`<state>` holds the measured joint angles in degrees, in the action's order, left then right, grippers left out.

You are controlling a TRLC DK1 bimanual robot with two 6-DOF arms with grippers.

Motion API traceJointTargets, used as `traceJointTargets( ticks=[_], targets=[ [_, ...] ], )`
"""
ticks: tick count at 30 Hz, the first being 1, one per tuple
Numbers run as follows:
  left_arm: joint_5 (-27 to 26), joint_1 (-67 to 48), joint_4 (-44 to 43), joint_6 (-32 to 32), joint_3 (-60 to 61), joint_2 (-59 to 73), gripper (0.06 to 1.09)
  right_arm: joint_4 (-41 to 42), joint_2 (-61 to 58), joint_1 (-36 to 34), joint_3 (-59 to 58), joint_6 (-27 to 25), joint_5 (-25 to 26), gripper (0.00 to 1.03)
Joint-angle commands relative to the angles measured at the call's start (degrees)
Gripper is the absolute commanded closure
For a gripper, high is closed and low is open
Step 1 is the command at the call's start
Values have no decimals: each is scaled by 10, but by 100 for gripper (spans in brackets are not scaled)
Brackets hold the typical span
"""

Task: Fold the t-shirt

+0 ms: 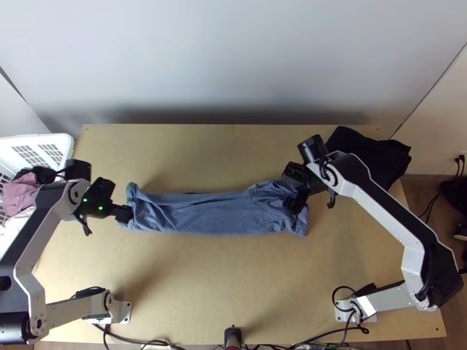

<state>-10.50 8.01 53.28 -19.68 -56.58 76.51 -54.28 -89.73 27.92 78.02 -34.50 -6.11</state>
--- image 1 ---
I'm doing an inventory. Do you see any white laundry basket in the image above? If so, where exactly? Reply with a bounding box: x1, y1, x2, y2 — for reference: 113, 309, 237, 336
0, 132, 75, 261

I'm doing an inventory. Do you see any heap of clothes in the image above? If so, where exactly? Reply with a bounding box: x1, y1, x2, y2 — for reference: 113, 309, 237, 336
2, 166, 57, 216

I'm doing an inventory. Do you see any blue t-shirt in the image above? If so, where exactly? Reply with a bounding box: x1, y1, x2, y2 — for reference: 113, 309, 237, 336
117, 179, 310, 239

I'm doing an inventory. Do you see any pile of dark folded clothes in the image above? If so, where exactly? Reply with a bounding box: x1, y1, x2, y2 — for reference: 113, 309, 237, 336
323, 125, 413, 191

